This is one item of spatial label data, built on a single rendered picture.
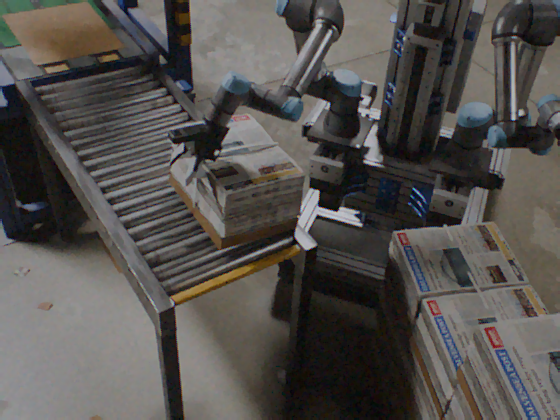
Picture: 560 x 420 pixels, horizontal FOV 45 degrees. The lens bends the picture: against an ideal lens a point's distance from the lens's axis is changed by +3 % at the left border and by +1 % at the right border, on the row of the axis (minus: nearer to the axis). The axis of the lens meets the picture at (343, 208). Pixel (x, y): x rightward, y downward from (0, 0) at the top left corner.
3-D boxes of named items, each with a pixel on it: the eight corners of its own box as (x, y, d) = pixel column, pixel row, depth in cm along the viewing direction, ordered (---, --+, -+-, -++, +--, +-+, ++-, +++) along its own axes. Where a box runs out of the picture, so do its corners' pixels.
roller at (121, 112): (178, 108, 273) (177, 98, 270) (59, 139, 250) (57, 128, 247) (173, 102, 276) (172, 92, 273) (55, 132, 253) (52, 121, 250)
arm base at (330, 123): (329, 111, 271) (331, 91, 264) (364, 121, 269) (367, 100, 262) (317, 131, 260) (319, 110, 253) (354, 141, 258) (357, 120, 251)
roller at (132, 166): (216, 152, 255) (215, 141, 251) (92, 190, 232) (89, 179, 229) (210, 145, 258) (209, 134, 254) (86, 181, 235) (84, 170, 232)
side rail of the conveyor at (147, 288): (177, 331, 201) (175, 306, 193) (160, 339, 198) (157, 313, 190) (34, 104, 276) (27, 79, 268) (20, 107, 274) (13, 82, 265)
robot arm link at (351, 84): (352, 118, 252) (356, 87, 243) (320, 107, 255) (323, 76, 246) (364, 103, 261) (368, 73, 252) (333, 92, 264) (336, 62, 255)
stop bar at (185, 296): (301, 254, 213) (302, 250, 212) (174, 308, 192) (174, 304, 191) (296, 247, 215) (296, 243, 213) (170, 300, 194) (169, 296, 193)
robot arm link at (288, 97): (359, 19, 221) (295, 133, 202) (329, 10, 224) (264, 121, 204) (357, -8, 211) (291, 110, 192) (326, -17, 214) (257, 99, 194)
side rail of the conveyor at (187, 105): (316, 269, 225) (319, 244, 217) (303, 274, 222) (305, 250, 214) (153, 77, 300) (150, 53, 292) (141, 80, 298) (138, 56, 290)
